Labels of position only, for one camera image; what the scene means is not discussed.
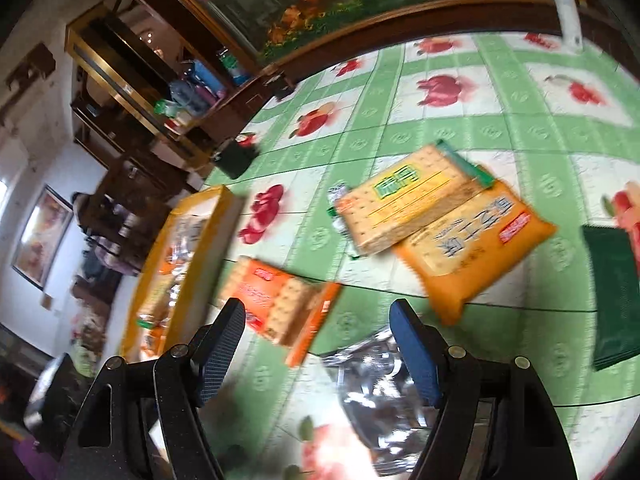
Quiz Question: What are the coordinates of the green yellow Weidan cracker pack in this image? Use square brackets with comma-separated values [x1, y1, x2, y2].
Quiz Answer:
[326, 139, 495, 259]

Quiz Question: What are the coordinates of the framed wall picture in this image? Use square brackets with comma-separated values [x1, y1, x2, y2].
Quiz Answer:
[12, 185, 73, 290]

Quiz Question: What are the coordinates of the white spray bottle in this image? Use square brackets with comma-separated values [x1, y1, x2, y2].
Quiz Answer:
[554, 0, 584, 52]

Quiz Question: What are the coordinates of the black round canister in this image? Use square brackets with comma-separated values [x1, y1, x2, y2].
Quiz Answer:
[212, 132, 259, 180]

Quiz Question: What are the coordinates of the yellow snack storage box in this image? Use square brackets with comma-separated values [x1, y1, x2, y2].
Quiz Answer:
[119, 185, 243, 362]

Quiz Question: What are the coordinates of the silver foil snack bag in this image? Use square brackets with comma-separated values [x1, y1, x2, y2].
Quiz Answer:
[321, 327, 438, 477]

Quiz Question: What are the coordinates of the dark wooden shelf cabinet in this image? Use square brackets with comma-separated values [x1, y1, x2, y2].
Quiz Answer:
[65, 3, 276, 177]

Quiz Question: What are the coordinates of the dark green cloth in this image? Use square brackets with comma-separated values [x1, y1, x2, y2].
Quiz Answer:
[582, 226, 639, 370]

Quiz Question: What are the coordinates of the green fruit pattern tablecloth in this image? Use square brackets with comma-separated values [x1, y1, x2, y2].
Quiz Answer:
[201, 32, 639, 479]

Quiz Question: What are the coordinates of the orange soda cracker bag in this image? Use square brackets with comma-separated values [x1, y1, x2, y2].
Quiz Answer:
[394, 180, 556, 325]

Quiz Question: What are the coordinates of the red orange cracker pack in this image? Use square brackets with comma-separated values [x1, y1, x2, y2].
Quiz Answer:
[216, 257, 341, 367]

